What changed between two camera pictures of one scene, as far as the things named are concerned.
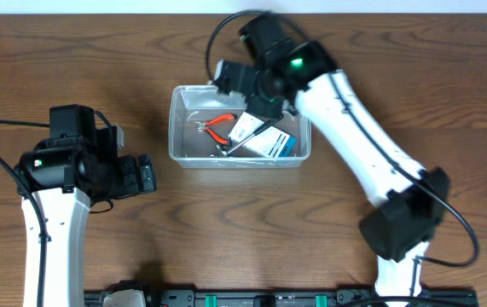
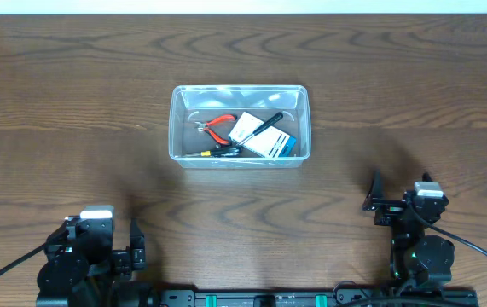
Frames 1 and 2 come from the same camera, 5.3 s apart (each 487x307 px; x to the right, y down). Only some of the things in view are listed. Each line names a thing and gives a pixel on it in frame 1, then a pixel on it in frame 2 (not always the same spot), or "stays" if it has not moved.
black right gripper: [258, 108] -> [391, 210]
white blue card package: [270, 142] stays
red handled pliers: [203, 126] stays
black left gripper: [130, 184] -> [122, 260]
